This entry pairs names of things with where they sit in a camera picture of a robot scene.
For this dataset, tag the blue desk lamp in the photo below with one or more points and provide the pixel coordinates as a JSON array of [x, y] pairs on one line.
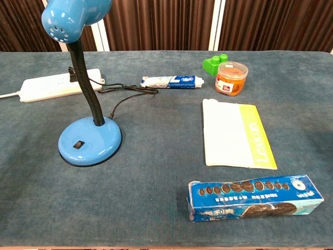
[[89, 140]]

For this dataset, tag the white and yellow notebook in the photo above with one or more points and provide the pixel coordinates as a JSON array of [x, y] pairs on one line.
[[229, 135]]

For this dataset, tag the clear jar of rubber bands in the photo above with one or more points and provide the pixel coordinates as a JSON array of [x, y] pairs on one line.
[[231, 79]]

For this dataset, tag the green toy building block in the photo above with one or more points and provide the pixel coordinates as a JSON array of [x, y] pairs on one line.
[[213, 65]]

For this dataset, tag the brown pleated curtain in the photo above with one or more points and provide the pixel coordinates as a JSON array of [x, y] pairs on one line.
[[161, 23]]

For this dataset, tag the blue white toothpaste tube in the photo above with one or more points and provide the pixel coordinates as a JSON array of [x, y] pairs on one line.
[[171, 82]]

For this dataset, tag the blue cookie box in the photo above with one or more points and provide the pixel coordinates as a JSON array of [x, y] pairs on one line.
[[255, 199]]

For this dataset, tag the teal table cloth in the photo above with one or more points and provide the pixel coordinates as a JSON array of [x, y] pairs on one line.
[[156, 169]]

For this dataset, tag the white power strip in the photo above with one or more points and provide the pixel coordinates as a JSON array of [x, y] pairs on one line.
[[46, 87]]

